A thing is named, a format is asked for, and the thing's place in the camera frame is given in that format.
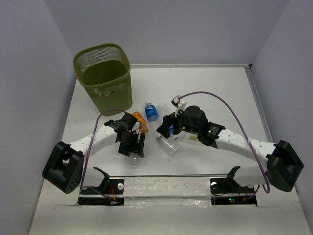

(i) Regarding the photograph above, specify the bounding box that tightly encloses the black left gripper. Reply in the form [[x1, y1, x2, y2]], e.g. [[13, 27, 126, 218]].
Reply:
[[118, 132, 145, 158]]

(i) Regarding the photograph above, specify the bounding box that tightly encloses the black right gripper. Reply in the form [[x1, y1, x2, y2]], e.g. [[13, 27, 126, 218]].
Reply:
[[156, 105, 199, 138]]

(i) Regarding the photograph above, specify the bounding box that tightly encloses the pocari sweat blue bottle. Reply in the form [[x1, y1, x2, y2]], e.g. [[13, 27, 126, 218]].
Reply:
[[157, 103, 180, 142], [144, 100, 161, 135]]

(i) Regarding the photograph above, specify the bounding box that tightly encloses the grey cap clear bottle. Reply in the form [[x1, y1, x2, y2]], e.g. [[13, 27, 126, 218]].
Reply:
[[128, 142, 143, 163]]

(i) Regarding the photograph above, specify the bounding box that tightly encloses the silver cap clear bottle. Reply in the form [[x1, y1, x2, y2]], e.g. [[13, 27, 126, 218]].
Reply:
[[156, 134, 181, 158]]

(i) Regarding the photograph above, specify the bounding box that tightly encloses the orange label plastic bottle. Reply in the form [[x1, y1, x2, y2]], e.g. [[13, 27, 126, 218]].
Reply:
[[132, 112, 149, 134]]

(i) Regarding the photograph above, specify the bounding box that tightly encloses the red cap clear bottle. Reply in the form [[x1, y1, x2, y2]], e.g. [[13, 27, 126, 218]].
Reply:
[[94, 88, 111, 98]]

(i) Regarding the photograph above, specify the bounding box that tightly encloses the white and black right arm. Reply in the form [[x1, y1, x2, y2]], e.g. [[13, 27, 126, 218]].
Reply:
[[157, 106, 304, 192]]

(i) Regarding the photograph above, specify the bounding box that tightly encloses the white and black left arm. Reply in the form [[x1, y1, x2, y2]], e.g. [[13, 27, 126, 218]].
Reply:
[[42, 113, 145, 194]]

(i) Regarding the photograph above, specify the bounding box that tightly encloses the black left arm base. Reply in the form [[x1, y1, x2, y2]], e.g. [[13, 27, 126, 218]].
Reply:
[[78, 177, 125, 206]]

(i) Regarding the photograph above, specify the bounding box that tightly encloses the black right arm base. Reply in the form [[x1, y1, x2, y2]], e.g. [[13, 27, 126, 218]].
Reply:
[[209, 178, 257, 206]]

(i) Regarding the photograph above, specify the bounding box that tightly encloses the olive green mesh bin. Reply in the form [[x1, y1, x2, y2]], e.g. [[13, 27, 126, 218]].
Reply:
[[73, 43, 133, 116]]

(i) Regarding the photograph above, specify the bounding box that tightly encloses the upright Pocari Sweat blue bottle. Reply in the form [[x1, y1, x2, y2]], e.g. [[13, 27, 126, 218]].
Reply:
[[144, 100, 161, 135]]

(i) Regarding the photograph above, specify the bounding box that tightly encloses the large ribbed clear bottle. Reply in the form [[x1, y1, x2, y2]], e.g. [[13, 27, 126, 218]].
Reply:
[[184, 133, 199, 141]]

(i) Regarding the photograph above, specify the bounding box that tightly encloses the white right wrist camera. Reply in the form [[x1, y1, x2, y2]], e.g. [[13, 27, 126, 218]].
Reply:
[[171, 95, 187, 117]]

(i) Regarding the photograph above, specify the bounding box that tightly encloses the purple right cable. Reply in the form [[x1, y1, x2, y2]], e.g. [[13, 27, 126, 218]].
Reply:
[[179, 91, 271, 194]]

